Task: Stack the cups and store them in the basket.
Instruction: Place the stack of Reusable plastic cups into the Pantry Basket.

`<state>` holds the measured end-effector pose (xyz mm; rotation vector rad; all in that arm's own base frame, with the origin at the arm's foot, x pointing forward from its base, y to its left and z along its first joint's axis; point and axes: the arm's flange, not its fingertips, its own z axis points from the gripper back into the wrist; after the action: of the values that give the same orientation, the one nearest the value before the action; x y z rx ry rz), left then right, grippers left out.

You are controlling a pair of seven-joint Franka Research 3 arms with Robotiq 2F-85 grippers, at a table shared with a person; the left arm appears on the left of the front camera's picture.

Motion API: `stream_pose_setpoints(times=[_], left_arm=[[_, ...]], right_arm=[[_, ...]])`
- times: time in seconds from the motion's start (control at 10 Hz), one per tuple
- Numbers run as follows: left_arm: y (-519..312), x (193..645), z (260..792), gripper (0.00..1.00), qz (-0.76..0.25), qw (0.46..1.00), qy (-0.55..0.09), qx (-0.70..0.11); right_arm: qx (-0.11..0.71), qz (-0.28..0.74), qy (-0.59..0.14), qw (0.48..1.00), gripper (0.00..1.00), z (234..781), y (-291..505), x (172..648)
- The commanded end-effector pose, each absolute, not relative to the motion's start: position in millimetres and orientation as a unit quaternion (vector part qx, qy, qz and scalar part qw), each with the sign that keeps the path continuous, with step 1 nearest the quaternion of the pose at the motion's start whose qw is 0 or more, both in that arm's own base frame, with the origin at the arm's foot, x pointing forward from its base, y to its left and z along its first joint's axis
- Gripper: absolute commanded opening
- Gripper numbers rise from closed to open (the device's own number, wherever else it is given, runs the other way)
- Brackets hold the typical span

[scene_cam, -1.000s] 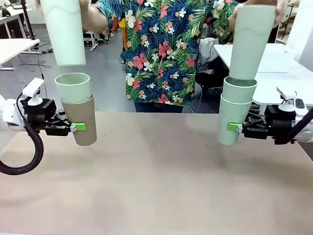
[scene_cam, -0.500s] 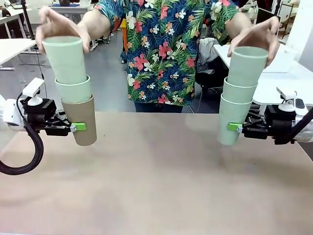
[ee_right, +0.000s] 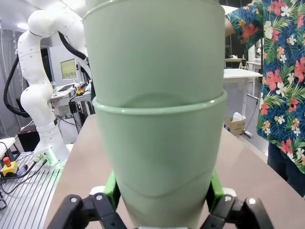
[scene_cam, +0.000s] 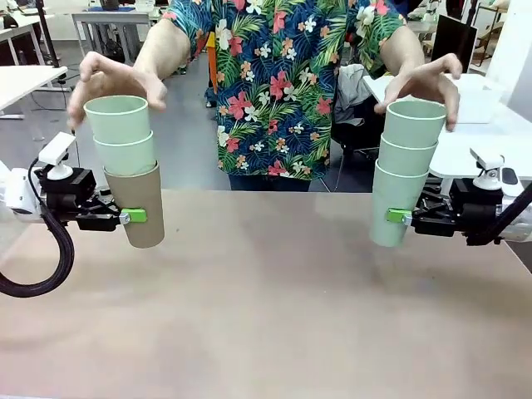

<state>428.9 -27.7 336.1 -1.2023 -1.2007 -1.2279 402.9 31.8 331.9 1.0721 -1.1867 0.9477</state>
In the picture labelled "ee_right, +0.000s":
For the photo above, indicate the black box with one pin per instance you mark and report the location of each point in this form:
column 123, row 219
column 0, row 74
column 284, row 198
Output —
column 27, row 140

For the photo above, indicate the grooved aluminium base plate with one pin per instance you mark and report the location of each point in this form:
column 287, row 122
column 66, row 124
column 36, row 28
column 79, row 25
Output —
column 28, row 198

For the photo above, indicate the lit computer screen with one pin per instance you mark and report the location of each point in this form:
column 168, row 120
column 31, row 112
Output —
column 68, row 69

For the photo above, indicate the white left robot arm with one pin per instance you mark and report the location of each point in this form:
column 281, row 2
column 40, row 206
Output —
column 35, row 100

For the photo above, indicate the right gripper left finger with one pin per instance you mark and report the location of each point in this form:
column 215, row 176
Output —
column 104, row 210

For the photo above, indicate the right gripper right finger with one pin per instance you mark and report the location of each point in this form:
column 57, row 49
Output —
column 226, row 210

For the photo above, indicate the aluminium frame workbench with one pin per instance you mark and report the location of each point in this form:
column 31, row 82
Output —
column 64, row 95

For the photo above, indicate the white table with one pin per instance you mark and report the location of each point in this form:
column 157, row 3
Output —
column 238, row 72

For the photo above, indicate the person in floral shirt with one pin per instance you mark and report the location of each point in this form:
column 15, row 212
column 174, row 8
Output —
column 283, row 83

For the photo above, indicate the green plastic cup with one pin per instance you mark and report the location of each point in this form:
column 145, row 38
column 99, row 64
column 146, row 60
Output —
column 159, row 148
column 152, row 52

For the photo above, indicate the yellow emergency stop button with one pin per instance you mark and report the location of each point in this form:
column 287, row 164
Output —
column 79, row 91
column 8, row 167

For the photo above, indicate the cardboard box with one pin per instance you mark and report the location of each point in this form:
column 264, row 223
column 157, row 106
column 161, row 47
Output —
column 234, row 126

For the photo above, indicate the person's left forearm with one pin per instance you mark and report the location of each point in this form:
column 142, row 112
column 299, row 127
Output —
column 231, row 27

